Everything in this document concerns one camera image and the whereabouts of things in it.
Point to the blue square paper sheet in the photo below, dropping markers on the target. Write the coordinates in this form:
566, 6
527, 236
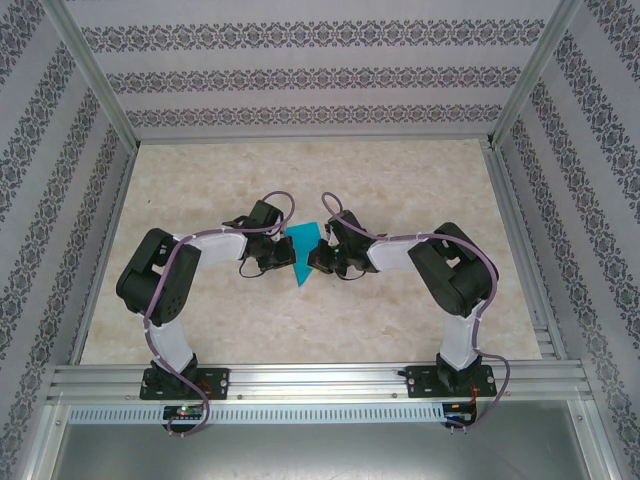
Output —
302, 235

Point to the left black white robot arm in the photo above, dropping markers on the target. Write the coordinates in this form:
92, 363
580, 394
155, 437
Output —
155, 280

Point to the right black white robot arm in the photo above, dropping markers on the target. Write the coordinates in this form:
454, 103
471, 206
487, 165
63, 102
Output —
455, 270

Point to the grey metal sheet panel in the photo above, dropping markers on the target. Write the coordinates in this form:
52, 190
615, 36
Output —
320, 450

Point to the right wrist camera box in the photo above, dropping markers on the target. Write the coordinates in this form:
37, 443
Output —
345, 225

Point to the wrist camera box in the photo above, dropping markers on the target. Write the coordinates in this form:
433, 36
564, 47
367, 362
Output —
265, 215
345, 225

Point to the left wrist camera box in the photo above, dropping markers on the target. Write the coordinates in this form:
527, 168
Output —
265, 215

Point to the aluminium frame cross bar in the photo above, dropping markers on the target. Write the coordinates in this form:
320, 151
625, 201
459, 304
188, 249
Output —
310, 138

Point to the aluminium mounting rail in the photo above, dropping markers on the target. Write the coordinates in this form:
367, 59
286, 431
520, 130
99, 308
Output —
320, 382

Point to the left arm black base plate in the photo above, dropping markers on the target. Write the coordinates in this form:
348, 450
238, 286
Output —
217, 382

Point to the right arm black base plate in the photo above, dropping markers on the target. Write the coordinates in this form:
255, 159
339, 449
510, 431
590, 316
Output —
420, 385

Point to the aluminium table side rail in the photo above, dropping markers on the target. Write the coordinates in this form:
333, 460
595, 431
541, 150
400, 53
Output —
104, 250
525, 250

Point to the aluminium frame post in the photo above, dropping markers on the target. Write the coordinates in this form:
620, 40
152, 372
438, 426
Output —
535, 65
90, 65

